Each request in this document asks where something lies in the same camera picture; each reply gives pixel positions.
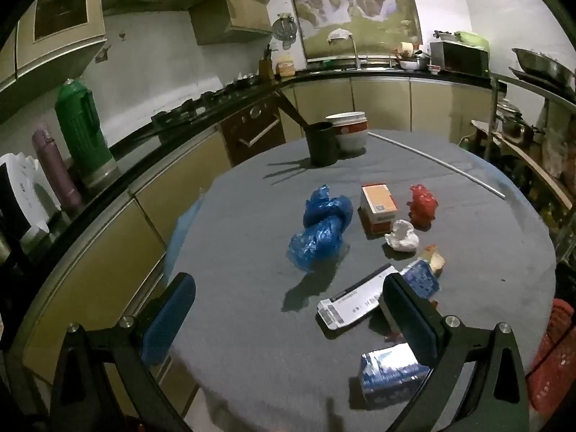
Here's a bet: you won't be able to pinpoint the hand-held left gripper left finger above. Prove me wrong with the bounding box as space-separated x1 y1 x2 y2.
49 272 199 432

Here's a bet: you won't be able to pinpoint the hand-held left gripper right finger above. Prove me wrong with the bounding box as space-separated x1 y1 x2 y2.
380 272 532 432

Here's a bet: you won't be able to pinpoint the blue and white carton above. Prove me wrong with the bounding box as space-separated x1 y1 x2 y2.
359 342 430 408

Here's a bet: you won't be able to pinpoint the white box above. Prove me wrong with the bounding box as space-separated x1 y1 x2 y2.
316 265 401 328

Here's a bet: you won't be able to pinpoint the bitten fruit piece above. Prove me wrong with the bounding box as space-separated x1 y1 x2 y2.
425 244 446 275

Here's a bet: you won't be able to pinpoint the white tissue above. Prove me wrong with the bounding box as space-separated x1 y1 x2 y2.
384 219 419 251

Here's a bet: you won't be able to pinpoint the red plastic bag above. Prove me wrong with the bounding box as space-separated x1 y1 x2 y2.
408 184 440 228

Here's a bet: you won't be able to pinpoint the orange medicine box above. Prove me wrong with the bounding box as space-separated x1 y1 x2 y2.
359 183 400 235

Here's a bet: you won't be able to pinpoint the blue plastic bag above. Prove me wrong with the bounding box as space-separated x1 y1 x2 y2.
287 184 356 273

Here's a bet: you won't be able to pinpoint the red plastic basket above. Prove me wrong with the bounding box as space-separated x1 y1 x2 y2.
524 299 576 419

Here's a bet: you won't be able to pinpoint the beige kitchen base cabinets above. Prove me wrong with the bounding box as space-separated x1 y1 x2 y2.
0 72 496 415

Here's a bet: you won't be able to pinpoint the white rod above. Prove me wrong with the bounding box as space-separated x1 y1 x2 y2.
368 132 507 199

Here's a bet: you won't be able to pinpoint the purple bottle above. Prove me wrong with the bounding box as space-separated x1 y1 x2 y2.
31 127 83 211

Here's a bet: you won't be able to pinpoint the white plastic rack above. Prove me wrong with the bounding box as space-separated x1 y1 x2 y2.
0 153 61 244

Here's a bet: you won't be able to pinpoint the black cup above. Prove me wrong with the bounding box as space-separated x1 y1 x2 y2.
307 121 341 167

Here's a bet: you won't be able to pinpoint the metal shelf rack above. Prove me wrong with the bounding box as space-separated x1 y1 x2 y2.
468 72 576 253

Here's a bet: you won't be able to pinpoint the green thermos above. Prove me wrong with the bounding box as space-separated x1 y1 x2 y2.
54 78 120 190

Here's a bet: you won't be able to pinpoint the gas stove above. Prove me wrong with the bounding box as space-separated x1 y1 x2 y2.
150 74 271 129

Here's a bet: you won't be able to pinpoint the steel pot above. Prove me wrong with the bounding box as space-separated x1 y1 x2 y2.
497 103 541 138

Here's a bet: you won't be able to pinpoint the bundle of dark chopsticks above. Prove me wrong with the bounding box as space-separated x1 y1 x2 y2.
274 91 312 127

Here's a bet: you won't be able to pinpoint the pile of dishes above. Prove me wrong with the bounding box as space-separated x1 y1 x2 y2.
396 51 433 73

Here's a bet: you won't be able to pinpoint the microwave oven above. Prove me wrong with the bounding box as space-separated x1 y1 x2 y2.
429 40 490 77

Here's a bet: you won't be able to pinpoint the knife block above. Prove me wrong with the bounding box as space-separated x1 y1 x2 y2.
258 47 274 79

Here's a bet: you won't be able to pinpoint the metal faucet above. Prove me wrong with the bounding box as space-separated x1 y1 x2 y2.
330 31 361 69

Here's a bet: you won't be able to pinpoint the metal basin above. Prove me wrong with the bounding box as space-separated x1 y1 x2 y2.
510 47 576 86

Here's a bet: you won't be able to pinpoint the green plastic tub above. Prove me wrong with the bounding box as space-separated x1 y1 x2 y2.
454 31 490 52

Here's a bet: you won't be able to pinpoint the hanging metal strainer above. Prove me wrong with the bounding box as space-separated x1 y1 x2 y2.
272 13 298 41

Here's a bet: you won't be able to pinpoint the beige wall cabinet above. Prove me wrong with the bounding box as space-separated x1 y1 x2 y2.
189 0 273 46

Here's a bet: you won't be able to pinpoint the waterfall wall poster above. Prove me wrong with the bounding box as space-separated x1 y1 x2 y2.
283 0 423 59

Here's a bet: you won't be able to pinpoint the glass door wall cabinet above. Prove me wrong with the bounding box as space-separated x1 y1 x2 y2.
0 0 109 95

